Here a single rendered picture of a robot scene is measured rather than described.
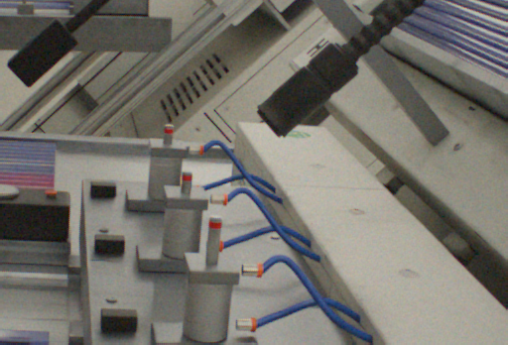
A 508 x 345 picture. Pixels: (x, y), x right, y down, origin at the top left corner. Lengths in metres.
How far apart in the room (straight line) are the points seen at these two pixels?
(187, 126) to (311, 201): 1.19
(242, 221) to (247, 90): 1.18
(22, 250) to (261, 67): 1.16
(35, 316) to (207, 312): 0.21
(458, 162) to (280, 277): 0.16
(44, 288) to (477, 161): 0.30
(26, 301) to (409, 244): 0.25
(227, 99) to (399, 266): 1.30
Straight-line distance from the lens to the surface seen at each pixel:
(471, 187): 0.64
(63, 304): 0.68
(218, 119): 1.86
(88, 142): 1.06
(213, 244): 0.47
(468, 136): 0.70
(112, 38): 1.82
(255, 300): 0.56
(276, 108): 0.42
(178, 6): 1.84
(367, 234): 0.63
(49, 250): 0.75
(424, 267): 0.58
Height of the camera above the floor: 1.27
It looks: 3 degrees down
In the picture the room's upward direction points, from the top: 49 degrees clockwise
